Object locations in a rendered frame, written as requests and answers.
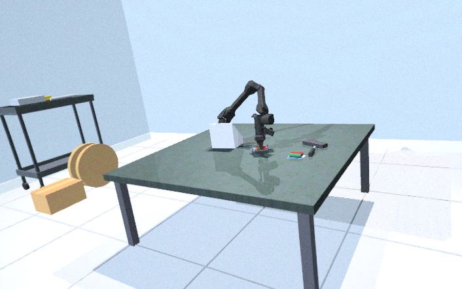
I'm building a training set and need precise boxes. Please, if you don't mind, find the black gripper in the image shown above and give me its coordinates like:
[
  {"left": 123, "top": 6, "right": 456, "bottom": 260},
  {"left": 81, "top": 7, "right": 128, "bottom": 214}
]
[{"left": 255, "top": 124, "right": 266, "bottom": 150}]

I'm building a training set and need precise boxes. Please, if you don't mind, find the black-handled screwdriver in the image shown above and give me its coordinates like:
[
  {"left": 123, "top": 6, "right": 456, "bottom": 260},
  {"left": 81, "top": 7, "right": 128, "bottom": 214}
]
[{"left": 308, "top": 146, "right": 315, "bottom": 156}]

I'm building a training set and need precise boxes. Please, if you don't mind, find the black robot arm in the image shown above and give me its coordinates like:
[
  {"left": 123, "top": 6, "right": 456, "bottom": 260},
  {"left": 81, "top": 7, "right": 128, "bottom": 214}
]
[{"left": 217, "top": 80, "right": 274, "bottom": 136}]

